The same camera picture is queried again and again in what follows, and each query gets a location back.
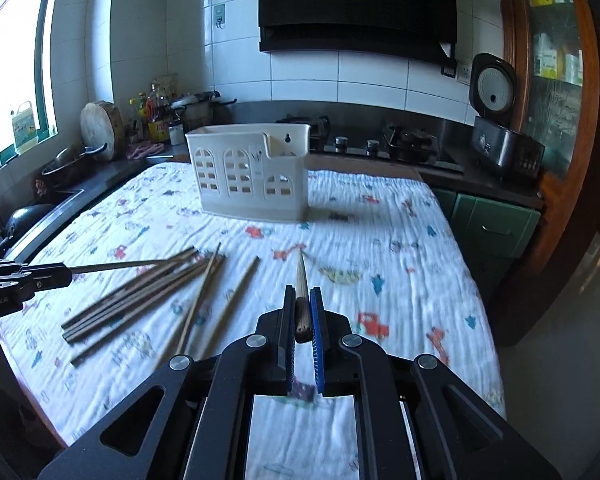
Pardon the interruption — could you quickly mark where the black wok in sink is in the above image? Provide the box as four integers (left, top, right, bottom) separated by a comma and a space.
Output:
5, 204, 55, 245

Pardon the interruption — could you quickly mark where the white patterned table cloth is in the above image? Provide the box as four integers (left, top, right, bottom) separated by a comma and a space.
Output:
0, 164, 505, 479

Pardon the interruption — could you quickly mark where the detergent jug on windowsill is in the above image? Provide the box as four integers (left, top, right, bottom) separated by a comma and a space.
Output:
10, 101, 38, 155

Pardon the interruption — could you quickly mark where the white plastic utensil caddy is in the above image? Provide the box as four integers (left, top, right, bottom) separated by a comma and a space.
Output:
185, 124, 310, 222

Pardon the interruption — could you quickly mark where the pink cloth rag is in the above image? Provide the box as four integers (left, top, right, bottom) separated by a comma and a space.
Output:
125, 141, 164, 160

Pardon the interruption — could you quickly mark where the round wooden cutting board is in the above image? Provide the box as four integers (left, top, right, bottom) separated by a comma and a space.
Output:
80, 101, 124, 162

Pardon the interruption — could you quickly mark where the yellow capped oil bottle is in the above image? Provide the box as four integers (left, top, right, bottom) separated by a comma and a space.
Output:
129, 91, 147, 143

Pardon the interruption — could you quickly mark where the black gas stove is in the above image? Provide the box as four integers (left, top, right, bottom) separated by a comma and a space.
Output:
277, 116, 465, 174

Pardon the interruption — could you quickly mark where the small white jar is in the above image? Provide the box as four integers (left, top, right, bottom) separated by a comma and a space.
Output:
169, 122, 186, 146

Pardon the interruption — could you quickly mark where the dark soy sauce bottle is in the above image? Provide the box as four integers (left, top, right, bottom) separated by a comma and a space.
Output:
145, 82, 170, 143

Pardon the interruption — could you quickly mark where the steel pressure cooker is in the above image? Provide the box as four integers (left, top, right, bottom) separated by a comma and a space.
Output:
170, 90, 237, 132

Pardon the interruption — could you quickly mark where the black rice cooker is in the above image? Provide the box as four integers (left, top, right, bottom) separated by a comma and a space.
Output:
469, 53, 545, 179

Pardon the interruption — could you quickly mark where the black range hood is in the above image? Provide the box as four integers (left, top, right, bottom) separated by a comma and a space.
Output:
258, 0, 457, 70

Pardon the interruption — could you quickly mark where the wooden glass cabinet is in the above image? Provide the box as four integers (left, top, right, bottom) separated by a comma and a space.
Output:
501, 0, 600, 275

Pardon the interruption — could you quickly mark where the steel pan with handle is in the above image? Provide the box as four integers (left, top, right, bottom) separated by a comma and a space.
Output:
41, 143, 108, 188

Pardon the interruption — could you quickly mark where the wall power socket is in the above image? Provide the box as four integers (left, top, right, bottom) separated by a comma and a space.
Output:
456, 62, 471, 86

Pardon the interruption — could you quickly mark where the green wall hook sticker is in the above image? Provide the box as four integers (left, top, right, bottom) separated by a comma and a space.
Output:
213, 3, 226, 29

